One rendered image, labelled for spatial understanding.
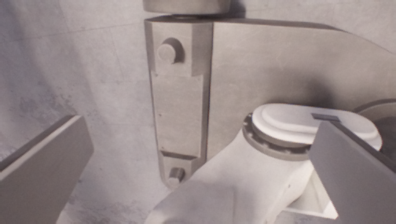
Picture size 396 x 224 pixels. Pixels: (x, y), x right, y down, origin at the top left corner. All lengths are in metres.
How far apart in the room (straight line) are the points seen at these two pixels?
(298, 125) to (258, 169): 0.10
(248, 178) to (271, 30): 0.29
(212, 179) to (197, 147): 0.27
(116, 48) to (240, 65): 0.44
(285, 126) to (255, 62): 0.17
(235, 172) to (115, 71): 0.59
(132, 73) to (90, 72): 0.17
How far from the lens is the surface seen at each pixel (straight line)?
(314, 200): 0.50
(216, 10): 0.45
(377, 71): 0.53
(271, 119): 0.36
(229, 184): 0.29
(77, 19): 0.81
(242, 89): 0.48
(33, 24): 0.95
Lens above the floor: 0.61
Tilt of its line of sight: 58 degrees down
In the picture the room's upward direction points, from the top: 157 degrees counter-clockwise
